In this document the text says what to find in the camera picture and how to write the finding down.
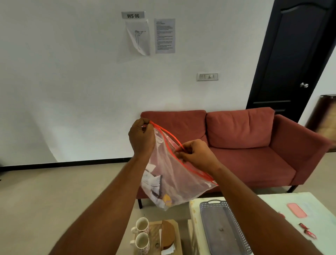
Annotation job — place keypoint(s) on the person's left fingers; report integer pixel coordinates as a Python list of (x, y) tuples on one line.
[(143, 123)]

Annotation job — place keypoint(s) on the white patterned mug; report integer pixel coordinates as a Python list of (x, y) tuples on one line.
[(141, 226), (141, 243)]

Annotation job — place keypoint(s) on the red fabric sofa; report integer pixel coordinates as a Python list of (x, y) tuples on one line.
[(241, 157)]

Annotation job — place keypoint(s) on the red foil wrapper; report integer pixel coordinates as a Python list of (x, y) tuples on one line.
[(304, 226), (310, 234)]

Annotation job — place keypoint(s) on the person's right fingers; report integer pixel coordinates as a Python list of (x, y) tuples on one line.
[(183, 152)]

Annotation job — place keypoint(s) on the pink flat case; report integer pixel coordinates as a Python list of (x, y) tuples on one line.
[(296, 210)]

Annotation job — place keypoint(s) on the grey perforated plastic tray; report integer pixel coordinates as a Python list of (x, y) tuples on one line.
[(223, 228)]

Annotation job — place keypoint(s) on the light wooden box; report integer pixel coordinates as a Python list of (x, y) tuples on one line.
[(178, 236)]

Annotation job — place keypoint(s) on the brown wooden cabinet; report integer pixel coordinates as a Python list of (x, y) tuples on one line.
[(324, 120)]

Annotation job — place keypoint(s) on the clear zip bag red seal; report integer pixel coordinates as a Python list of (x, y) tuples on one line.
[(175, 181)]

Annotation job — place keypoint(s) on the printed text paper sheet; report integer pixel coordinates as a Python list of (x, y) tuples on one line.
[(164, 35)]

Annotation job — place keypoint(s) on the white wall switch panel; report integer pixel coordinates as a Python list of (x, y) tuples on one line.
[(207, 76)]

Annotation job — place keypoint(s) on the silver door knob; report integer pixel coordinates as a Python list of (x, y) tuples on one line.
[(304, 84)]

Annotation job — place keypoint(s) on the black door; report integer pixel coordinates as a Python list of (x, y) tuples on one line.
[(291, 52)]

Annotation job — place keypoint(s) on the paper sheet with drawing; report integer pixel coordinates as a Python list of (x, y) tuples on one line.
[(139, 36)]

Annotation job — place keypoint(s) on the person's left hand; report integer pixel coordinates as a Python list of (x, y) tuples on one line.
[(141, 138)]

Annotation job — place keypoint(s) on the grey wall sign plate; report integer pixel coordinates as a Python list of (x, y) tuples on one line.
[(133, 15)]

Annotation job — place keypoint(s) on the round brown wooden lid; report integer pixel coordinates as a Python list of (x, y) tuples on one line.
[(168, 233)]

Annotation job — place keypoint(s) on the white paper scraps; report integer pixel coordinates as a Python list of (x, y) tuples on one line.
[(152, 181)]

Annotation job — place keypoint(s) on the person's right hand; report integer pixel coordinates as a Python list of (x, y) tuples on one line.
[(200, 156)]

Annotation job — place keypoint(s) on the person's left forearm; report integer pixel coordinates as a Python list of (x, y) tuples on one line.
[(105, 210)]

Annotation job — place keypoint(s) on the person's right forearm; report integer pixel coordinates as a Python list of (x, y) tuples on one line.
[(257, 215)]

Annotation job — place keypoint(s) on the orange yellow small packet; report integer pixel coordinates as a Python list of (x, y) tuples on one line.
[(166, 200)]

